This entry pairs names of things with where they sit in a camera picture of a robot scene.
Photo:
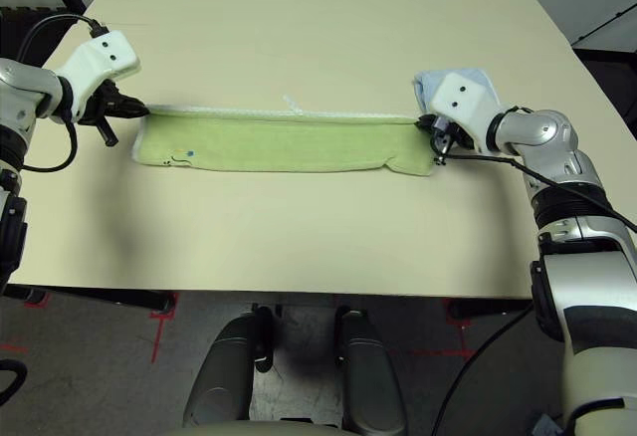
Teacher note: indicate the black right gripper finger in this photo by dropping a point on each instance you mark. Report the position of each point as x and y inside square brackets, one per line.
[427, 120]
[427, 128]

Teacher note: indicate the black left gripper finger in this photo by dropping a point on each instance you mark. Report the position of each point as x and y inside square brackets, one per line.
[133, 113]
[132, 103]

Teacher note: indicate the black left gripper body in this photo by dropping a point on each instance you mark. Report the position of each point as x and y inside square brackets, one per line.
[102, 107]

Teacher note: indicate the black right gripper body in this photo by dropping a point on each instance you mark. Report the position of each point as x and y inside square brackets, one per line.
[448, 137]

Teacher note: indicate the green towel with white trim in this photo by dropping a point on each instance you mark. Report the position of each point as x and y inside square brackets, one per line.
[278, 147]

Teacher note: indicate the folded light blue towel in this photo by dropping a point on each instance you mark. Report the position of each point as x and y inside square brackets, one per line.
[422, 88]

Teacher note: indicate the black table foot bar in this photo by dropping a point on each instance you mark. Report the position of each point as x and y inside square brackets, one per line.
[25, 294]
[124, 299]
[478, 307]

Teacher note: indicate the dark grey right robot leg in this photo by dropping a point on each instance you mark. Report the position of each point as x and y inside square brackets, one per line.
[368, 376]

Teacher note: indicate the small blue floor object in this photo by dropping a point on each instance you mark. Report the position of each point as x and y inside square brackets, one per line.
[547, 426]

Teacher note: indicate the grey robot torso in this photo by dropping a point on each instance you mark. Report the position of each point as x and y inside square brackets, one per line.
[249, 430]

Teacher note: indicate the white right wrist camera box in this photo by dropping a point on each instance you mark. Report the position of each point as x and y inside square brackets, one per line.
[463, 97]

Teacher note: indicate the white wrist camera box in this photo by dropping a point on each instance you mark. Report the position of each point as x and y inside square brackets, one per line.
[463, 97]
[104, 58]

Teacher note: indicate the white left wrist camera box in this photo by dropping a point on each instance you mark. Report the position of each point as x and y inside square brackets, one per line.
[104, 58]

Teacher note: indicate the black metal frame furniture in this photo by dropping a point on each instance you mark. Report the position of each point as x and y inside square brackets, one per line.
[612, 67]

